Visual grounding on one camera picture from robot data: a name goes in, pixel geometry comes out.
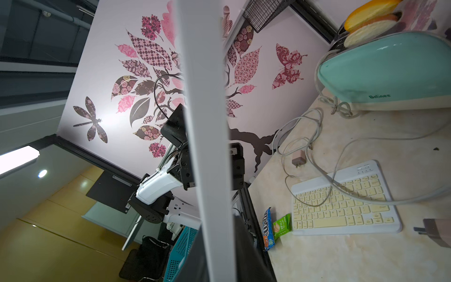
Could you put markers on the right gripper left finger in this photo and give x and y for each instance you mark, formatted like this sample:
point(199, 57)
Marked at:
point(195, 268)

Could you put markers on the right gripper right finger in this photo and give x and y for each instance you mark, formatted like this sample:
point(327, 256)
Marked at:
point(250, 265)

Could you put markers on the yellow wireless keyboard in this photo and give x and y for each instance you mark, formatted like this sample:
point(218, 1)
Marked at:
point(359, 207)

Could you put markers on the pink charger adapter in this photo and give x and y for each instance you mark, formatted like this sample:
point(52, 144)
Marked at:
point(299, 158)
point(438, 230)

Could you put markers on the green wireless keyboard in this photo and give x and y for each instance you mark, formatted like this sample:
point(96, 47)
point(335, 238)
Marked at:
point(202, 54)

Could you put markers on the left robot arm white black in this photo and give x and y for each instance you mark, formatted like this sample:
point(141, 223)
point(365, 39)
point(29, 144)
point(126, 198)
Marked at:
point(154, 200)

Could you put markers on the teal plastic crate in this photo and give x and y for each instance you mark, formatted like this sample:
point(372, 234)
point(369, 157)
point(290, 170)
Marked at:
point(179, 253)

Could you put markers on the blue m&m's candy bag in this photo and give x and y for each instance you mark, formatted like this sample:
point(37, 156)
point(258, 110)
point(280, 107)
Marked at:
point(268, 233)

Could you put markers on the green snack packet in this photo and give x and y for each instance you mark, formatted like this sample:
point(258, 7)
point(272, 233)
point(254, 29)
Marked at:
point(282, 226)

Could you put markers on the mint green toaster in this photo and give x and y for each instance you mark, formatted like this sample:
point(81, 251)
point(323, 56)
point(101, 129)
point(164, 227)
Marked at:
point(401, 61)

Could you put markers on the yellow bread slice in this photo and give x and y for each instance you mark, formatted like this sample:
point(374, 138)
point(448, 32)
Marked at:
point(369, 11)

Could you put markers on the black wire basket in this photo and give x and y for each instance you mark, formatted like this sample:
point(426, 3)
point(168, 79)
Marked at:
point(259, 13)

